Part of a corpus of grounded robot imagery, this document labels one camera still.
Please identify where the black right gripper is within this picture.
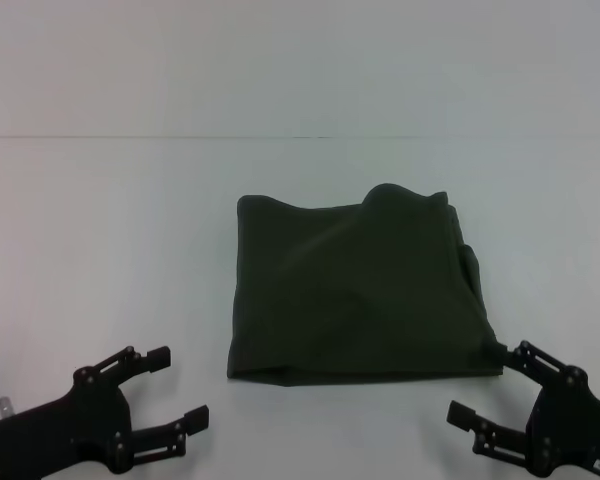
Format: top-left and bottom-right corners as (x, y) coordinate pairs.
(445, 339), (600, 475)

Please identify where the dark green printed t-shirt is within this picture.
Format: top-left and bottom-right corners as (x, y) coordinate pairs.
(225, 183), (505, 389)

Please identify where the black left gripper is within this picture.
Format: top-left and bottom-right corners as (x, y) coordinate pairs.
(0, 344), (211, 479)

